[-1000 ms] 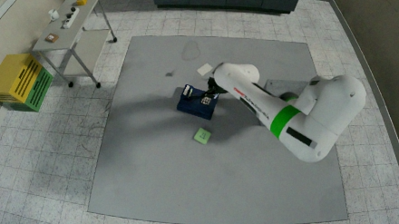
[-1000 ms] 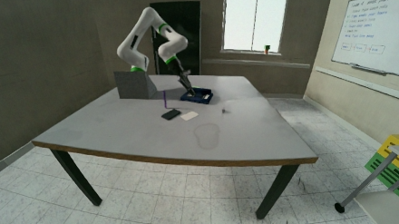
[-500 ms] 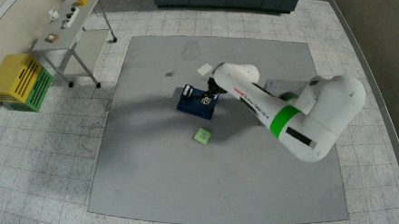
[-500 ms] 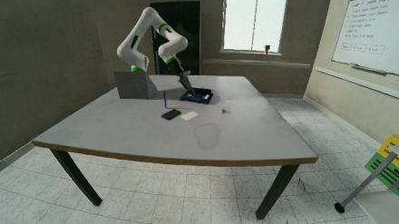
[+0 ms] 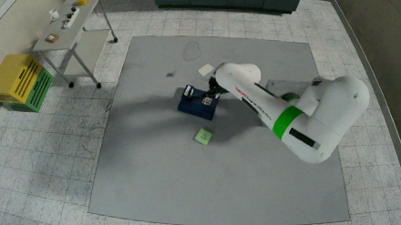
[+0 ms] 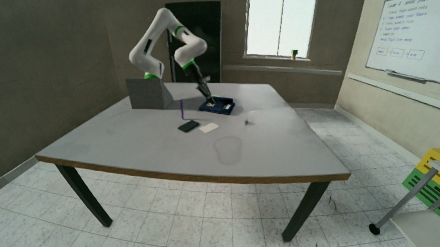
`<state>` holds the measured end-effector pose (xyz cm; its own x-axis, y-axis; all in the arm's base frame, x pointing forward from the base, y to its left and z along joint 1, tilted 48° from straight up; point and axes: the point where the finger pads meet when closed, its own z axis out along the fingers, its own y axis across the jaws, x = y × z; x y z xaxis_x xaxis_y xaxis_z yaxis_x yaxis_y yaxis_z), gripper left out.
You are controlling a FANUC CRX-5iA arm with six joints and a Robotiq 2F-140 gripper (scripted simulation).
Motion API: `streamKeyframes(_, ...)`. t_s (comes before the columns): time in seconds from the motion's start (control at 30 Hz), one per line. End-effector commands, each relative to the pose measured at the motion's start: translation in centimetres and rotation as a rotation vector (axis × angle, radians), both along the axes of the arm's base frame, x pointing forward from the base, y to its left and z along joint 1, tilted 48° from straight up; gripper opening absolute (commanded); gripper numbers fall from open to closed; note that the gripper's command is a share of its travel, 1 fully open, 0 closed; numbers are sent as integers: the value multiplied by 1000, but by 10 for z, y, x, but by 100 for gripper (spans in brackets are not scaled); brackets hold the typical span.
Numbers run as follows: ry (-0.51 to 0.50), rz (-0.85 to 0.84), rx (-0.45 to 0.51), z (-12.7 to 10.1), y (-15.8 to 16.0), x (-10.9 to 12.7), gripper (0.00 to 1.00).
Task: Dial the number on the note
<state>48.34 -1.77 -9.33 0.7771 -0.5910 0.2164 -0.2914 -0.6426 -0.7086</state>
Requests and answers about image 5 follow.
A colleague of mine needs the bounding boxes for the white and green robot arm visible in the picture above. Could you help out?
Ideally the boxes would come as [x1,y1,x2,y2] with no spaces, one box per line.
[208,63,370,164]

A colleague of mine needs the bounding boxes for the green sticky note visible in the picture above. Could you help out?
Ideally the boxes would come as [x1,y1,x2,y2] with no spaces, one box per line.
[195,128,212,145]

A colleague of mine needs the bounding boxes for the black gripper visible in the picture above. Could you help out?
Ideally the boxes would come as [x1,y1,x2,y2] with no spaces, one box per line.
[201,84,229,99]

